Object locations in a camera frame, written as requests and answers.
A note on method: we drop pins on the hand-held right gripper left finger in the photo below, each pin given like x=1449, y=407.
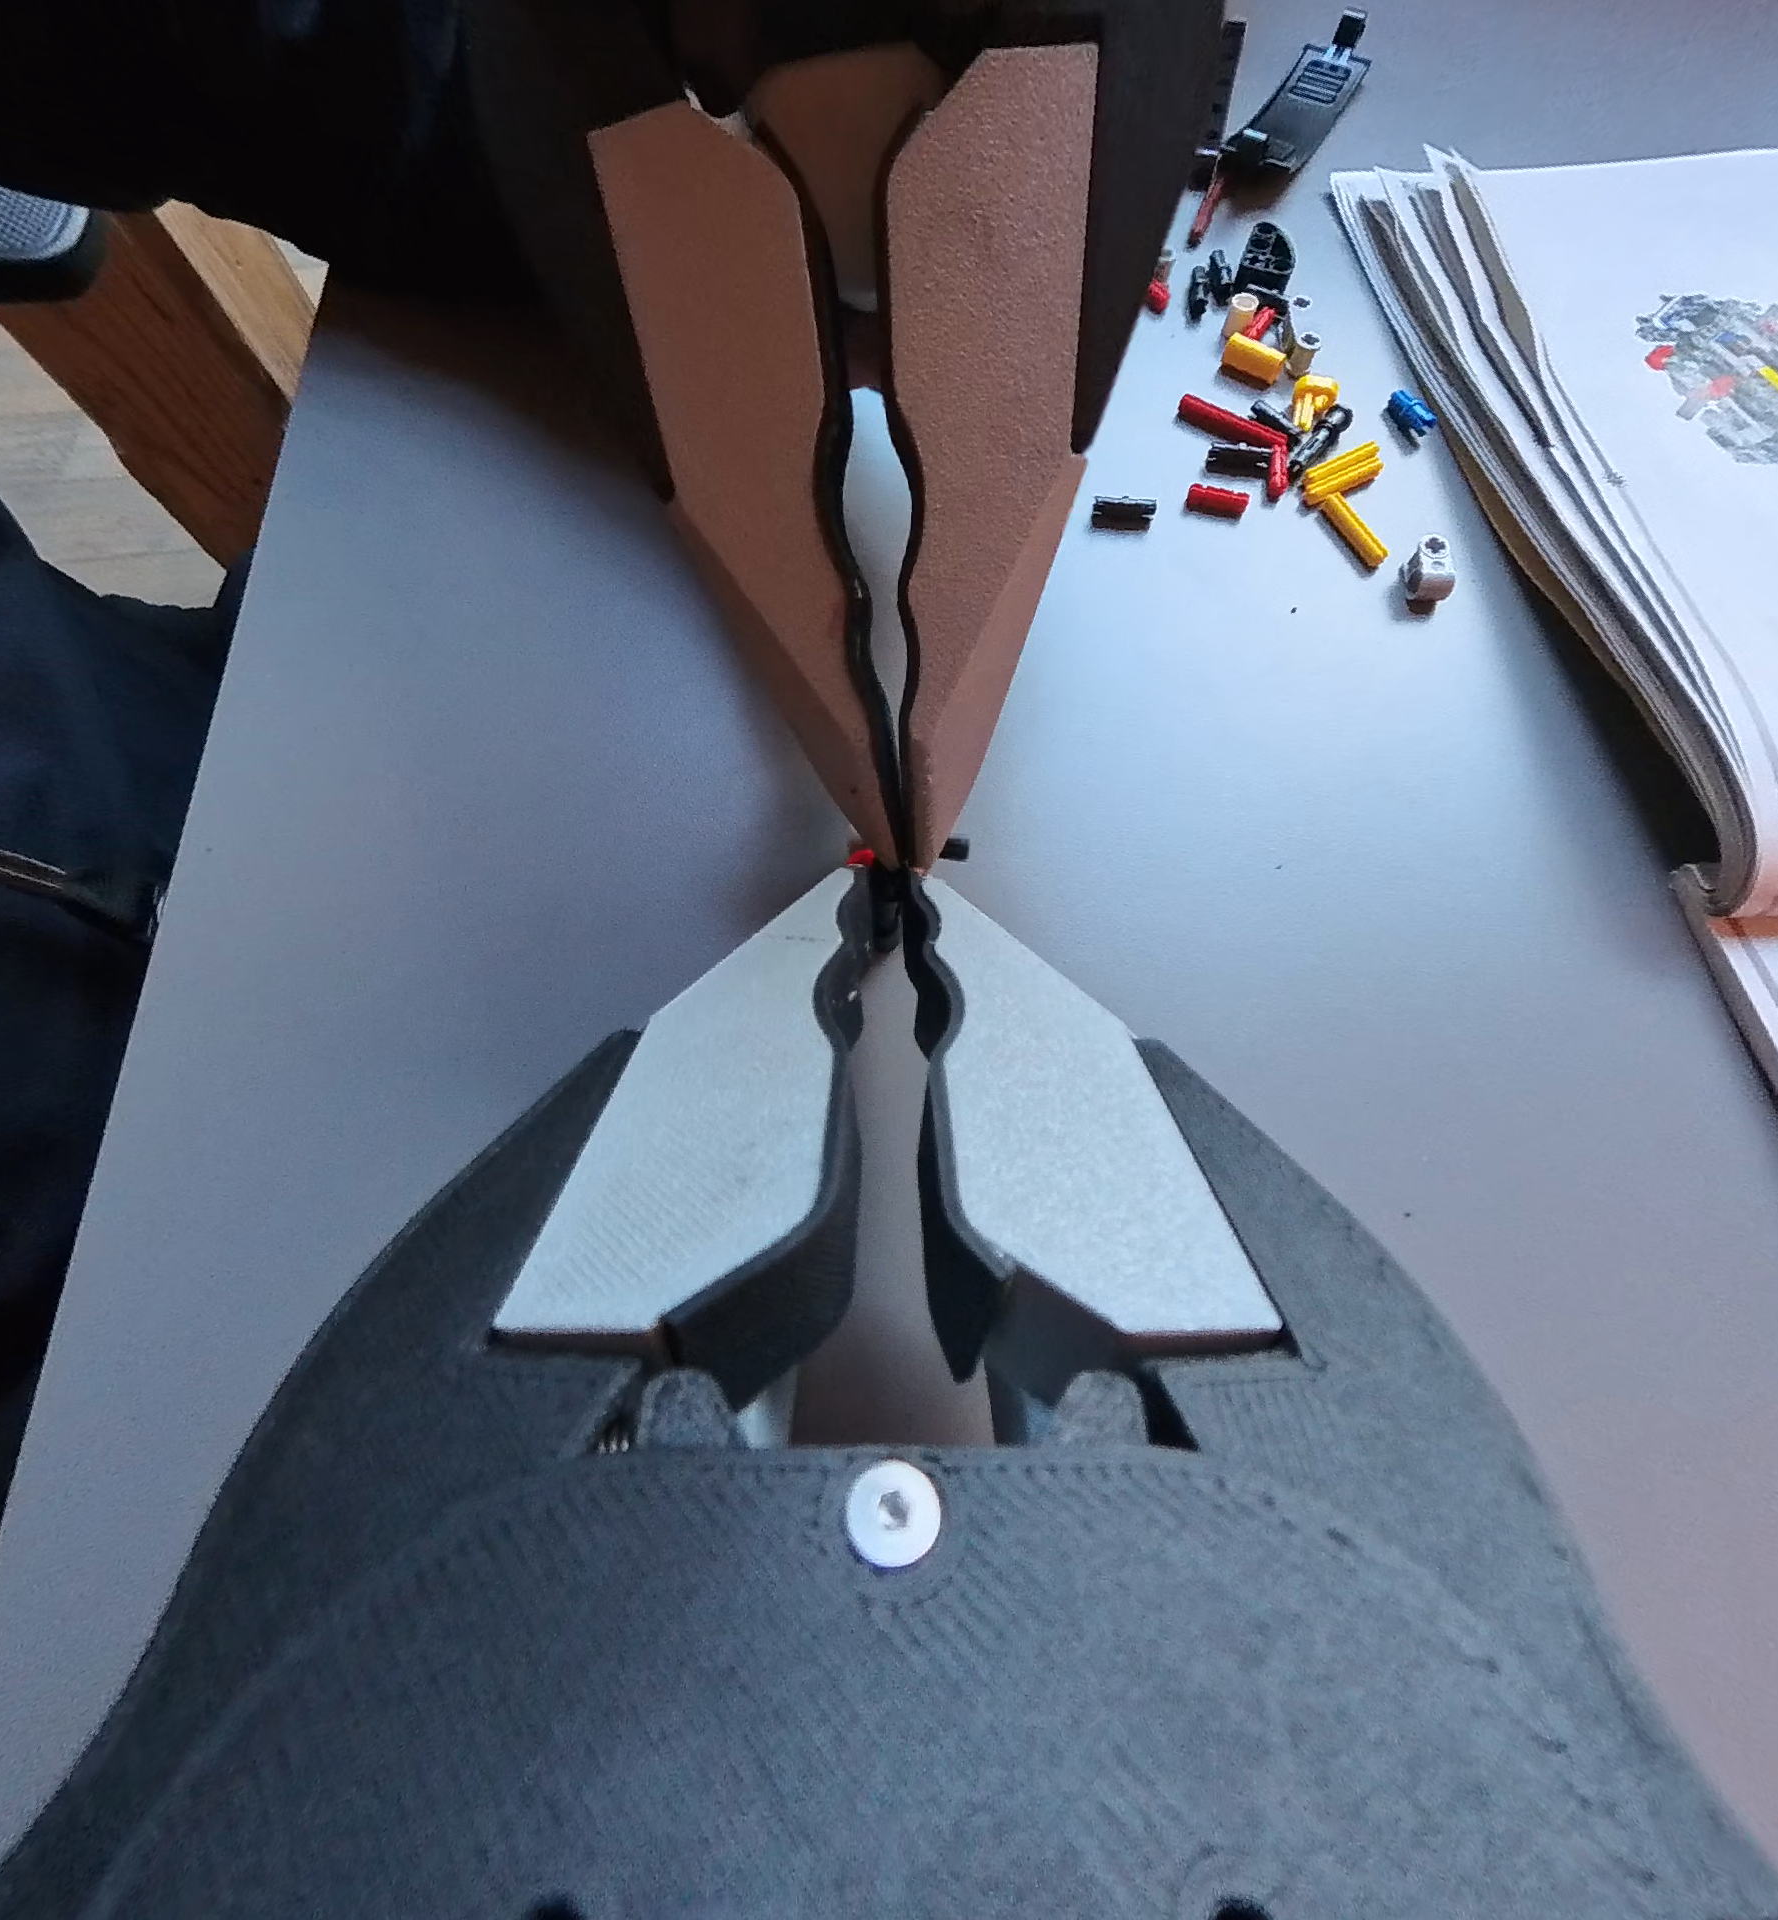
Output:
x=709, y=1140

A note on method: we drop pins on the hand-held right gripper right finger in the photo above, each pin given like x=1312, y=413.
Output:
x=1069, y=1155

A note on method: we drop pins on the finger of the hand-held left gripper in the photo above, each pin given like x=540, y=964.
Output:
x=995, y=376
x=723, y=376

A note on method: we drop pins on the black and red toy brick part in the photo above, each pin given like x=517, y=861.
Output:
x=885, y=913

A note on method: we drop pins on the black toy brick panel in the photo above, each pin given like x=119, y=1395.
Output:
x=1302, y=97

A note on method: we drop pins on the heap of small toy bricks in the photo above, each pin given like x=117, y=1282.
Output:
x=1278, y=435

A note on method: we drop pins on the wooden furniture leg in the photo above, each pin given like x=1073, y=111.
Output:
x=169, y=361

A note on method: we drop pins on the open instruction booklet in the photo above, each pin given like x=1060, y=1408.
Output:
x=1653, y=448

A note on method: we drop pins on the person's dark clothing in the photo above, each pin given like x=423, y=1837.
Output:
x=49, y=900

